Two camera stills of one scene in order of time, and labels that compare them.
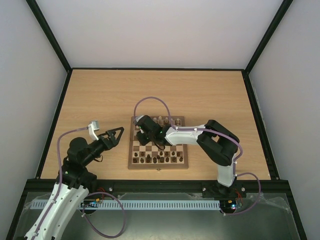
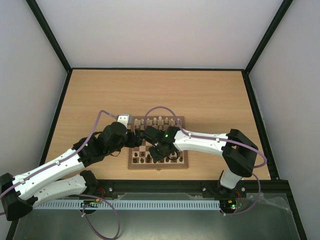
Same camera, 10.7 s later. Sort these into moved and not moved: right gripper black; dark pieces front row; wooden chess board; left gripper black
Moved: right gripper black; left gripper black
Not moved: dark pieces front row; wooden chess board
